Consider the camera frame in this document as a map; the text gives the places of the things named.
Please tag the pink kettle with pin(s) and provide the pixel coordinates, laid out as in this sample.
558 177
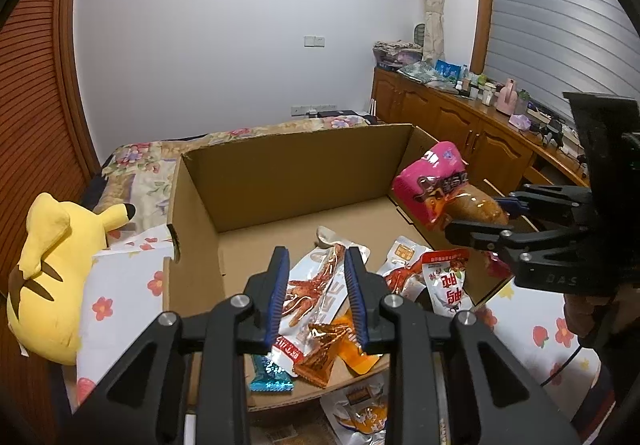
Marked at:
506 97

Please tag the pink drumstick packet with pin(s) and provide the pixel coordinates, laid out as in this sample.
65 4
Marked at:
435 175

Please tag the blue candy packet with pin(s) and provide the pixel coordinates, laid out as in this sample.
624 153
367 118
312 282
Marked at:
267 377

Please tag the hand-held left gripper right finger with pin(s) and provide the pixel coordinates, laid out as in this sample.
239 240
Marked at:
356 295

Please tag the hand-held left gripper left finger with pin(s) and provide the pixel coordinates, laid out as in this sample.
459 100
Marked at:
278 295

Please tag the person's right hand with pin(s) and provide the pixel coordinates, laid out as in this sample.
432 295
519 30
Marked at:
582 315

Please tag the pink cloth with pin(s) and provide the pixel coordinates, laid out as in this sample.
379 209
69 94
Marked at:
520 121

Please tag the white wall switch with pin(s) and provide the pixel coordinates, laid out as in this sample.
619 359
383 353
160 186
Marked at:
314 41

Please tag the red white spicy snack packet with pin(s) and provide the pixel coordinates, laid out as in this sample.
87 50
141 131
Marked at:
402 270

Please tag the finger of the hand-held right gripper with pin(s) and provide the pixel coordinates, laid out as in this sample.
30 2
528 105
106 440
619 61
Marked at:
480 235
517 206

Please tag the stack of folded cloths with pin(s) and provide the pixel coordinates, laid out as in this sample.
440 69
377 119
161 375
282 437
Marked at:
397 55

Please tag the grey window blind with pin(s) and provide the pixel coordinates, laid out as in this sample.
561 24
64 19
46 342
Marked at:
560 15

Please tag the wooden cabinet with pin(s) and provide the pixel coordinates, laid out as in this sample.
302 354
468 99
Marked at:
450 120

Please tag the brown cardboard box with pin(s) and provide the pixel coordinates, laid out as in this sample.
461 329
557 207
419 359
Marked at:
300 175

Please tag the large chicken feet packet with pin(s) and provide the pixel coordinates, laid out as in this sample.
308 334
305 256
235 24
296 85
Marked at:
307 292

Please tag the wooden slatted wardrobe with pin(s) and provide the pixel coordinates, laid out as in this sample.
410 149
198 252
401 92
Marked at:
35 100

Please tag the yellow plush toy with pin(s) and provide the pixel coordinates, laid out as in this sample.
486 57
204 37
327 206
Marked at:
45 285

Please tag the white flower print sheet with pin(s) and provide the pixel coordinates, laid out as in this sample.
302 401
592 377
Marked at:
115 305

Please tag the small white orange packet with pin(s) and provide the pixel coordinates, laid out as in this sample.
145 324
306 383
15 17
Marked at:
360 412

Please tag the blue box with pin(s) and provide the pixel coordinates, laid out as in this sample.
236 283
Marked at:
447 70

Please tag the small white fan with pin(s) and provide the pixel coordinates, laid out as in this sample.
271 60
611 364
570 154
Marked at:
420 35

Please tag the orange snack packet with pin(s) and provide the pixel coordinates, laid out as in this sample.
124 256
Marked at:
325 350

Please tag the black tripod stand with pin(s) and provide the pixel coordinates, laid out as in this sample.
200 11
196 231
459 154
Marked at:
552 131

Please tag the wooden window frame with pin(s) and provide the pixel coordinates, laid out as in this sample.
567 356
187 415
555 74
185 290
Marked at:
482 0

